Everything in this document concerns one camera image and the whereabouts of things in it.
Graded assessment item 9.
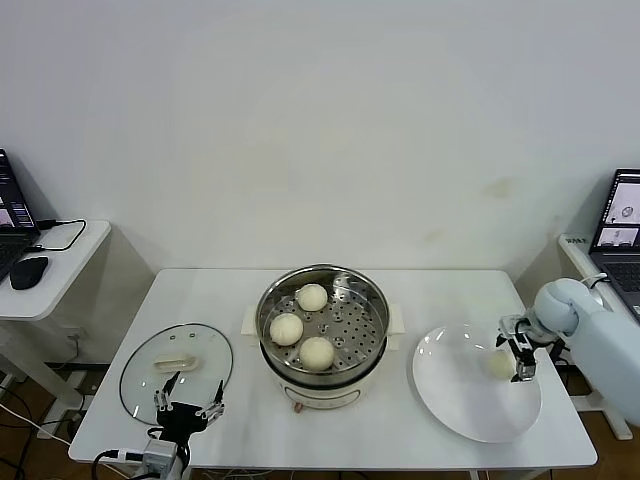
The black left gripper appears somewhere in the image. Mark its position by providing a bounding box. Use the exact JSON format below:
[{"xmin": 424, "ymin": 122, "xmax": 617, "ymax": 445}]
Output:
[{"xmin": 152, "ymin": 370, "xmax": 226, "ymax": 443}]

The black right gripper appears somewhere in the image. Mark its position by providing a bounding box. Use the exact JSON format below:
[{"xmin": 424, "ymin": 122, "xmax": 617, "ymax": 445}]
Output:
[{"xmin": 494, "ymin": 330, "xmax": 541, "ymax": 386}]

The white steamed baozi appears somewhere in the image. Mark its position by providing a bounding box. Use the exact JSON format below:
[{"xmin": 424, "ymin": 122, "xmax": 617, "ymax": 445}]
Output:
[
  {"xmin": 298, "ymin": 336, "xmax": 335, "ymax": 371},
  {"xmin": 269, "ymin": 313, "xmax": 305, "ymax": 347},
  {"xmin": 296, "ymin": 283, "xmax": 330, "ymax": 312},
  {"xmin": 485, "ymin": 351, "xmax": 516, "ymax": 380}
]

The glass lid with beige handle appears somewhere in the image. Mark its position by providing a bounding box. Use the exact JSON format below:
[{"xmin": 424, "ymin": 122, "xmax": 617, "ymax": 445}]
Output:
[{"xmin": 118, "ymin": 323, "xmax": 235, "ymax": 420}]

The perforated stainless steamer basket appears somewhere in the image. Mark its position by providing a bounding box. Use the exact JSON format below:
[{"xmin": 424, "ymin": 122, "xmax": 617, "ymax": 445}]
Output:
[{"xmin": 255, "ymin": 263, "xmax": 392, "ymax": 374}]

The round white plate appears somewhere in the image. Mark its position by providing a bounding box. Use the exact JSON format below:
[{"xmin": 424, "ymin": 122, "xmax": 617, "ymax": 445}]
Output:
[{"xmin": 411, "ymin": 323, "xmax": 544, "ymax": 444}]

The grey laptop with bright windows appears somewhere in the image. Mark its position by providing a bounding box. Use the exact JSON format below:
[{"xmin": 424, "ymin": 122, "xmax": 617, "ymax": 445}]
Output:
[{"xmin": 587, "ymin": 168, "xmax": 640, "ymax": 321}]

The white side table with mouse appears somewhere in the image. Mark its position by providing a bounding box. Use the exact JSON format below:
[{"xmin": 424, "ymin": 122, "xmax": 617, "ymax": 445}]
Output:
[{"xmin": 0, "ymin": 219, "xmax": 156, "ymax": 416}]

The black computer mouse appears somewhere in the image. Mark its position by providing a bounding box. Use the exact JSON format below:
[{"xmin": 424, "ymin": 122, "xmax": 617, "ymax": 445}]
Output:
[{"xmin": 9, "ymin": 255, "xmax": 50, "ymax": 291}]

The black laptop with dark screen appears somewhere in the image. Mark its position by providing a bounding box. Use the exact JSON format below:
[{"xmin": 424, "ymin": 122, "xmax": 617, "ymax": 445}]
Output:
[{"xmin": 0, "ymin": 148, "xmax": 41, "ymax": 284}]

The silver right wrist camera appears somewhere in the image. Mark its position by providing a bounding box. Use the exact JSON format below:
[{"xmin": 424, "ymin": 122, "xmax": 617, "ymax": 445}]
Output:
[{"xmin": 498, "ymin": 313, "xmax": 534, "ymax": 344}]

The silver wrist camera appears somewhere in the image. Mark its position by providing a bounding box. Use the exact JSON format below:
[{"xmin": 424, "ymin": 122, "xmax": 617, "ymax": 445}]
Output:
[
  {"xmin": 498, "ymin": 313, "xmax": 534, "ymax": 344},
  {"xmin": 142, "ymin": 439, "xmax": 180, "ymax": 471}
]

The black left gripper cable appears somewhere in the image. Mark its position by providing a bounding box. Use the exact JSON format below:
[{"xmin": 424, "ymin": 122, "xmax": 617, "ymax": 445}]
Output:
[{"xmin": 147, "ymin": 424, "xmax": 192, "ymax": 471}]

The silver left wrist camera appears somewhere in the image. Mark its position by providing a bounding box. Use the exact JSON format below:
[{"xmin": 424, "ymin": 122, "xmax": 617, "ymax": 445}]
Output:
[{"xmin": 142, "ymin": 439, "xmax": 180, "ymax": 471}]

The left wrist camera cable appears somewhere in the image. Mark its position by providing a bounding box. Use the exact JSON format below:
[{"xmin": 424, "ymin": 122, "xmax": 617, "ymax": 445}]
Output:
[{"xmin": 90, "ymin": 448, "xmax": 146, "ymax": 480}]

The black cable with inline block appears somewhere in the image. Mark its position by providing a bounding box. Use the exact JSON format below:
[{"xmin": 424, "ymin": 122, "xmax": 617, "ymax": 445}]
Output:
[{"xmin": 549, "ymin": 276, "xmax": 611, "ymax": 364}]

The black laptop charger cable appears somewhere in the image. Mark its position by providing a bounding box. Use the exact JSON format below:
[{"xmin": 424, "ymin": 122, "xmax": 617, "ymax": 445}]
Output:
[{"xmin": 29, "ymin": 218, "xmax": 87, "ymax": 254}]

